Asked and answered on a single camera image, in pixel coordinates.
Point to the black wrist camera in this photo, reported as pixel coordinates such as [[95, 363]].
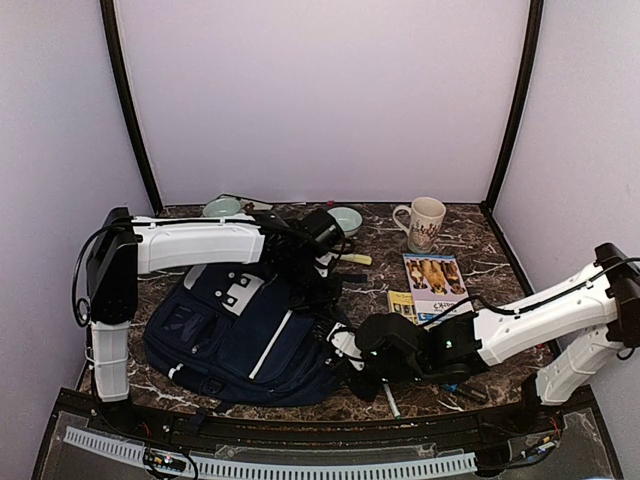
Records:
[[389, 332], [323, 228]]

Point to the black marker with blue cap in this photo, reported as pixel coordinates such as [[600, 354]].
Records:
[[466, 391]]

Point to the light green ceramic bowl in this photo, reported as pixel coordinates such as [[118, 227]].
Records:
[[349, 220]]

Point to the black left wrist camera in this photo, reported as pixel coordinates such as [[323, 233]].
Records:
[[323, 228]]

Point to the black front rail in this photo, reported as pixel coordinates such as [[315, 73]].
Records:
[[427, 414]]

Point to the black right frame post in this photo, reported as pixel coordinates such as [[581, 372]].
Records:
[[526, 66]]

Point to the white pen with green tip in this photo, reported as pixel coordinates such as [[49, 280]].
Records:
[[391, 402]]

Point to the black left frame post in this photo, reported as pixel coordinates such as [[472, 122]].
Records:
[[128, 109]]

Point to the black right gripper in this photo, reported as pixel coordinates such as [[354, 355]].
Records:
[[364, 392]]

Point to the pale yellow highlighter marker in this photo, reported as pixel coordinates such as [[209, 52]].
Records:
[[357, 258]]

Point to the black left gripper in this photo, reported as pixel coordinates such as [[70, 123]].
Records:
[[323, 303]]

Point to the navy blue student backpack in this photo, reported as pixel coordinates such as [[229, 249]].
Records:
[[225, 331]]

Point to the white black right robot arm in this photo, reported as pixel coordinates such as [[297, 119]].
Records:
[[599, 305]]

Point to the cream ceramic mug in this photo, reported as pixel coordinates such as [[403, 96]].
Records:
[[426, 215]]

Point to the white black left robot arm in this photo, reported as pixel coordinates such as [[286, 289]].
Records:
[[127, 247]]

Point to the yellow paperback book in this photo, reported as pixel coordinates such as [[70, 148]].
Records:
[[402, 303]]

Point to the patterned square coaster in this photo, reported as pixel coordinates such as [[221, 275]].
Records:
[[249, 205]]

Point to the black frame post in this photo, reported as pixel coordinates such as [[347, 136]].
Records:
[[128, 109], [526, 66]]

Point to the white slotted cable duct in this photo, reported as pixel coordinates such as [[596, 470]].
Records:
[[202, 466]]

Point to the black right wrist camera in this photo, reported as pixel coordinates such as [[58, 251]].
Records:
[[389, 332]]

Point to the dog cover picture book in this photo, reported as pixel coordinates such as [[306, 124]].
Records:
[[436, 284]]

